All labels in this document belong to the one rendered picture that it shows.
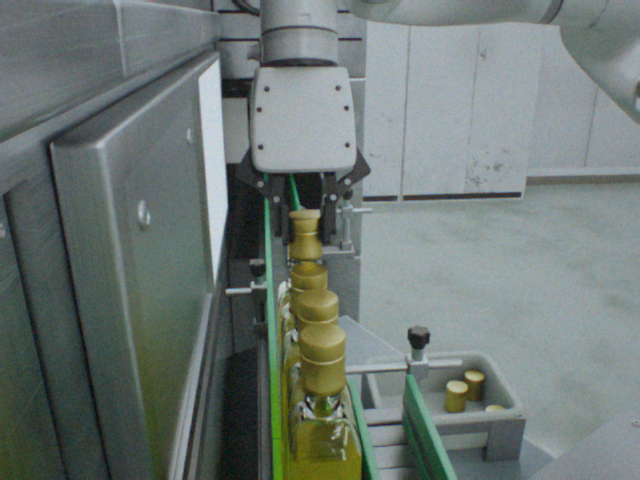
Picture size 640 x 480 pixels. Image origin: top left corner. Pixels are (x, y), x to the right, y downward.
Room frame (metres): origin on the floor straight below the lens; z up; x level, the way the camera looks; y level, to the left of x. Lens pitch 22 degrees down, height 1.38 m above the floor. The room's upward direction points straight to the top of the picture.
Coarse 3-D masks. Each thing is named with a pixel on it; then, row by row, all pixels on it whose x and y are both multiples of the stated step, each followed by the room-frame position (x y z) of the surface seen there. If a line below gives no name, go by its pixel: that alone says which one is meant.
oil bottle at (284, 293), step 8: (288, 280) 0.60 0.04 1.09; (280, 288) 0.59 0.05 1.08; (288, 288) 0.58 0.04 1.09; (280, 296) 0.57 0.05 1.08; (288, 296) 0.57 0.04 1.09; (280, 304) 0.57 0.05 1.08; (280, 312) 0.56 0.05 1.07; (280, 336) 0.56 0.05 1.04; (280, 344) 0.56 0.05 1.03; (280, 352) 0.56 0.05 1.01; (280, 360) 0.57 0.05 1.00; (280, 368) 0.57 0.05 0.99; (280, 376) 0.57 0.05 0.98
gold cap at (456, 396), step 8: (448, 384) 0.78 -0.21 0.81; (456, 384) 0.78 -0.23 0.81; (464, 384) 0.78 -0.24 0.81; (448, 392) 0.76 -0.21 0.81; (456, 392) 0.76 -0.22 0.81; (464, 392) 0.76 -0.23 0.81; (448, 400) 0.76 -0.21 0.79; (456, 400) 0.76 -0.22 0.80; (464, 400) 0.76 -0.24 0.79; (448, 408) 0.76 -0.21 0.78; (456, 408) 0.75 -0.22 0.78; (464, 408) 0.76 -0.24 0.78
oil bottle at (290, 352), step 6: (288, 336) 0.48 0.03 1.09; (294, 336) 0.47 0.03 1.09; (282, 342) 0.48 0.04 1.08; (288, 342) 0.47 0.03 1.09; (294, 342) 0.46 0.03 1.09; (282, 348) 0.47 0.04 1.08; (288, 348) 0.46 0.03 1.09; (294, 348) 0.46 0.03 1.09; (282, 354) 0.46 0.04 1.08; (288, 354) 0.45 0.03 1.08; (294, 354) 0.45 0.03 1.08; (282, 360) 0.46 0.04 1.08; (288, 360) 0.45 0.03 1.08; (294, 360) 0.45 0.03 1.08; (282, 366) 0.45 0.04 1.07; (288, 366) 0.45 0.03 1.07; (282, 372) 0.45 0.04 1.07; (282, 378) 0.45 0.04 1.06; (282, 384) 0.45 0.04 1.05; (282, 390) 0.45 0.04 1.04; (282, 396) 0.47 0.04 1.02
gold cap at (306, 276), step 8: (296, 264) 0.49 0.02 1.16; (304, 264) 0.49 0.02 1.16; (312, 264) 0.49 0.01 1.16; (320, 264) 0.48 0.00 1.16; (296, 272) 0.47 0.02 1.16; (304, 272) 0.47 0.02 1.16; (312, 272) 0.47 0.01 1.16; (320, 272) 0.47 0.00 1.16; (296, 280) 0.46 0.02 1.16; (304, 280) 0.46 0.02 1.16; (312, 280) 0.46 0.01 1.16; (320, 280) 0.46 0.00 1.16; (296, 288) 0.46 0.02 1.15; (304, 288) 0.46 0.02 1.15; (312, 288) 0.46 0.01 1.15; (320, 288) 0.46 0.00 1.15; (296, 296) 0.46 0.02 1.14; (296, 304) 0.46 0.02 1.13; (296, 312) 0.46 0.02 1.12
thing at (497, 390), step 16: (432, 352) 0.83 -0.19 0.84; (448, 352) 0.83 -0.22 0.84; (464, 352) 0.83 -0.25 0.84; (480, 352) 0.83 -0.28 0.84; (448, 368) 0.82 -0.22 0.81; (464, 368) 0.82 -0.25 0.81; (480, 368) 0.82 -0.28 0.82; (496, 368) 0.78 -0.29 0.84; (368, 384) 0.75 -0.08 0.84; (384, 384) 0.81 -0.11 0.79; (400, 384) 0.81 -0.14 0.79; (432, 384) 0.82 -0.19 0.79; (496, 384) 0.76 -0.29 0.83; (384, 400) 0.79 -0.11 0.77; (400, 400) 0.79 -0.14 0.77; (432, 400) 0.79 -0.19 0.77; (480, 400) 0.79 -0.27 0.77; (496, 400) 0.75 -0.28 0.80; (512, 400) 0.70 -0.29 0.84; (432, 416) 0.66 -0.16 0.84; (448, 416) 0.66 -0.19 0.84; (464, 416) 0.66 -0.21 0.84; (480, 416) 0.66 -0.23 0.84; (496, 416) 0.66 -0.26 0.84; (512, 416) 0.67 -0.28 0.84
